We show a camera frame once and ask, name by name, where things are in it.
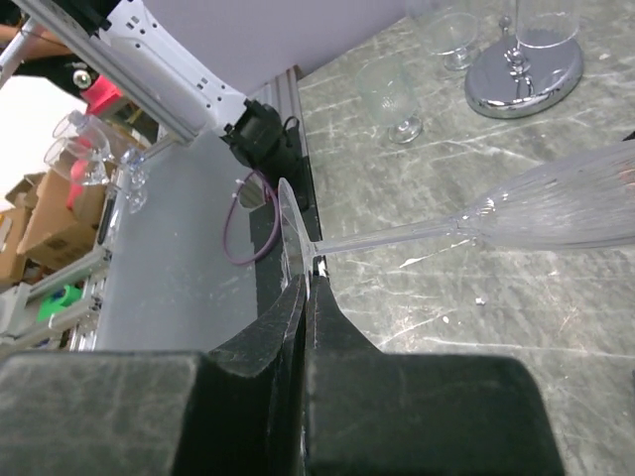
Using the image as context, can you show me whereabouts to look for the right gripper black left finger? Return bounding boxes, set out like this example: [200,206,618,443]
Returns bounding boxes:
[1,278,306,475]

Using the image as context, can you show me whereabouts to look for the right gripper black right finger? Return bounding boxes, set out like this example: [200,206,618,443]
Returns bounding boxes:
[305,277,565,475]

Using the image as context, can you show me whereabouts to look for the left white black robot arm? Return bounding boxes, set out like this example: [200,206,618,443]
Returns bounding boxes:
[1,1,311,207]

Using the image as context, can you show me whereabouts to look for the chrome wine glass rack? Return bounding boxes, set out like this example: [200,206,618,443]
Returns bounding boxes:
[464,3,584,119]

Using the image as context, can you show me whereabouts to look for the clear glass beside rack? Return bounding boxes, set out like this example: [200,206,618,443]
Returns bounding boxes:
[418,12,480,71]

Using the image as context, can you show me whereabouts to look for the cardboard boxes outside cell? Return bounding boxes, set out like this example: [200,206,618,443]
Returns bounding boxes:
[1,171,105,288]

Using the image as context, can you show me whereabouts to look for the purple cable loop under rail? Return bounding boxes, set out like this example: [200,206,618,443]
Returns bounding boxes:
[221,170,282,266]

